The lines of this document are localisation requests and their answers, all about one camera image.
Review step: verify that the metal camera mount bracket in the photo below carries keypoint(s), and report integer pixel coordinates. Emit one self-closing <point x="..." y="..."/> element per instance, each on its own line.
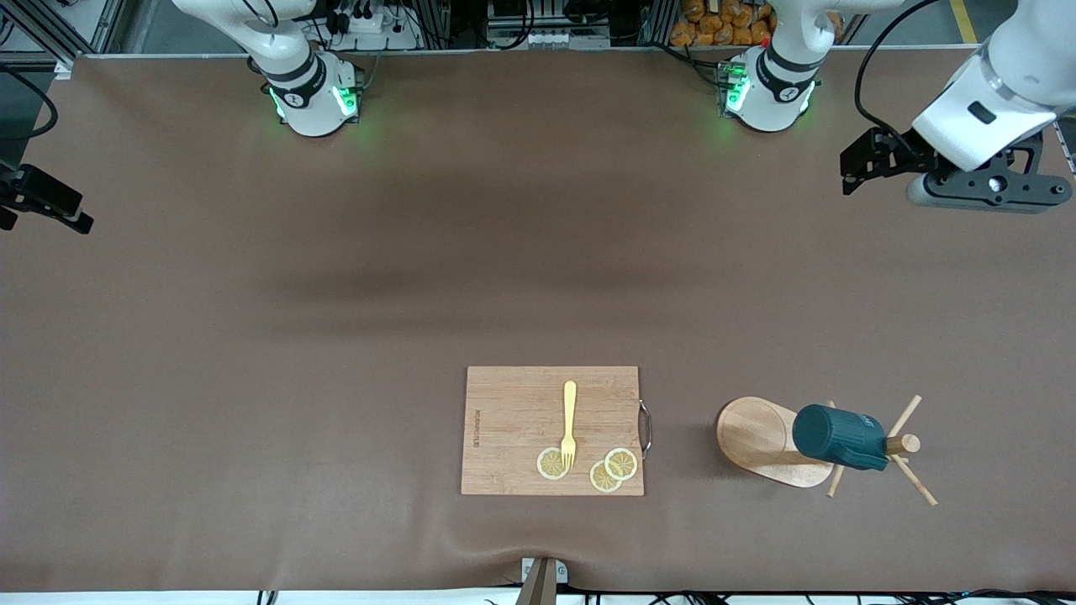
<point x="542" y="584"/>

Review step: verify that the yellow plastic fork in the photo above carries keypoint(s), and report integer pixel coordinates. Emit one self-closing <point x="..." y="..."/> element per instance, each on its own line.
<point x="570" y="403"/>

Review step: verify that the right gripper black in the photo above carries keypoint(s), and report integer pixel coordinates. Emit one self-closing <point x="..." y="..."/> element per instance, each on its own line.
<point x="23" y="190"/>

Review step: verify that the wooden mug tree rack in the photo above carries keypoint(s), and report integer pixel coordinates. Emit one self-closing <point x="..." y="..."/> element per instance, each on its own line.
<point x="756" y="433"/>

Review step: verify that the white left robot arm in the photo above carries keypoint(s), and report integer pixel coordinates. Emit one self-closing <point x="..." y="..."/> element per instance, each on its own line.
<point x="1000" y="92"/>

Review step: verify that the brown table mat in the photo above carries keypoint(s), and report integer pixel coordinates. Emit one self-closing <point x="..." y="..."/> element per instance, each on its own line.
<point x="252" y="378"/>

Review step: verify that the teal cup yellow inside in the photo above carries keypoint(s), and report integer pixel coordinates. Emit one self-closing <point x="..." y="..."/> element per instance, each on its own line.
<point x="832" y="437"/>

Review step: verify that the lemon slice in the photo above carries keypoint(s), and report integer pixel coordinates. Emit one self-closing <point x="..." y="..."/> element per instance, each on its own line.
<point x="622" y="464"/>
<point x="601" y="481"/>
<point x="546" y="465"/>

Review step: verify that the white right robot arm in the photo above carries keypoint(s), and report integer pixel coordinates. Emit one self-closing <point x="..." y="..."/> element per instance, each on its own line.
<point x="307" y="92"/>

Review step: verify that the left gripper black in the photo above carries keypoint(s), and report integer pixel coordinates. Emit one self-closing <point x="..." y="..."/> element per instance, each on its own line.
<point x="901" y="155"/>

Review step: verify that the white power strip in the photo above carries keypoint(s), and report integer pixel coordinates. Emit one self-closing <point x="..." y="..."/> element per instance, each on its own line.
<point x="370" y="25"/>
<point x="546" y="38"/>

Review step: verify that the orange packaged snacks pile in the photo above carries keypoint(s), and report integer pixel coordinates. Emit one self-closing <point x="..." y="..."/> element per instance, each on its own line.
<point x="714" y="21"/>

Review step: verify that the aluminium frame struts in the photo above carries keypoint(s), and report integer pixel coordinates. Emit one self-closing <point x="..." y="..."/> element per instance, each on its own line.
<point x="63" y="67"/>

